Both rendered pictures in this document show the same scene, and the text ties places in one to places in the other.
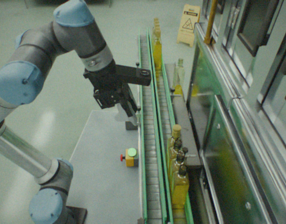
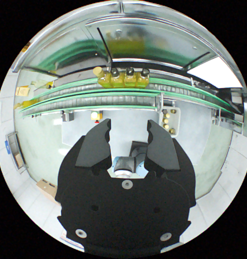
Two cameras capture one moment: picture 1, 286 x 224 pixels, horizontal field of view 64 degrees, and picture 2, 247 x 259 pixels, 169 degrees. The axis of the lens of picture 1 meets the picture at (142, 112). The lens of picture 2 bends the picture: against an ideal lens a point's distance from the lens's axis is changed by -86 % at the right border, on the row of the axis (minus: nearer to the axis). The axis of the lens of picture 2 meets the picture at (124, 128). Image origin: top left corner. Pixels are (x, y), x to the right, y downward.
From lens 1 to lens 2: 0.63 m
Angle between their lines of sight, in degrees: 46
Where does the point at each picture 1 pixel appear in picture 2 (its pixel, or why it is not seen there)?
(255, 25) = not seen: outside the picture
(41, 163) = not seen: hidden behind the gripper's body
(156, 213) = (146, 99)
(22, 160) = not seen: hidden behind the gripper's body
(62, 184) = (131, 163)
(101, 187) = (117, 133)
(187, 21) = (21, 91)
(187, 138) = (86, 74)
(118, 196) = (123, 123)
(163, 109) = (61, 93)
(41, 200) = (143, 172)
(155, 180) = (121, 98)
